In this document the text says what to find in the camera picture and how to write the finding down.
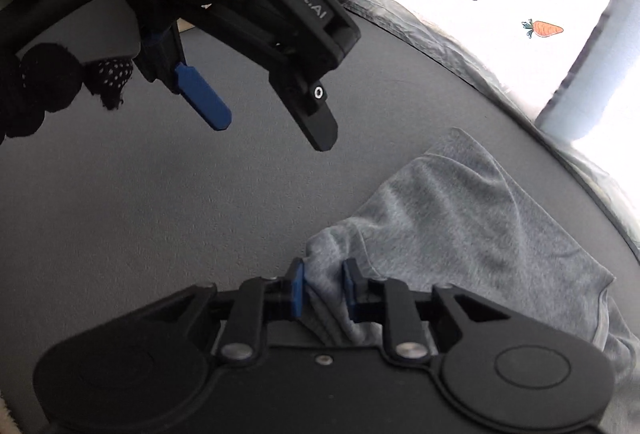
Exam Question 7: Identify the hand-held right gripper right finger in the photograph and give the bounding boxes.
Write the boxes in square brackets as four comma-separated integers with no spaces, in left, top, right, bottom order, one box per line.
[342,258,501,362]

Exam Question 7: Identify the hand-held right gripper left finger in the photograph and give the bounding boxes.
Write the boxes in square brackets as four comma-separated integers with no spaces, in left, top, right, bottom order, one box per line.
[172,258,307,362]

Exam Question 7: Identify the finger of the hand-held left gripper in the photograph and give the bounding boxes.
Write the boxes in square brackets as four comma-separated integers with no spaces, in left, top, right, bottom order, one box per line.
[172,63,232,132]
[267,63,339,151]

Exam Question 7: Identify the light grey pants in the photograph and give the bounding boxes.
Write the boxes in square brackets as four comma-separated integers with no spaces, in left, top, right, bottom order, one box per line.
[304,128,640,434]

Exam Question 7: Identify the person's left hand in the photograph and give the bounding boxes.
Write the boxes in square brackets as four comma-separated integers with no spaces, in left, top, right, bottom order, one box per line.
[0,0,146,146]

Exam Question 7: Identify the white printed bed sheet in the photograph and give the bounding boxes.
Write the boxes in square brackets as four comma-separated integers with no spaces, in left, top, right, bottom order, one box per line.
[345,0,640,251]

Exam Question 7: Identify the pale blue panel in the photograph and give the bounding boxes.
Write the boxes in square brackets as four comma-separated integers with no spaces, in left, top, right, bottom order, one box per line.
[535,0,640,146]

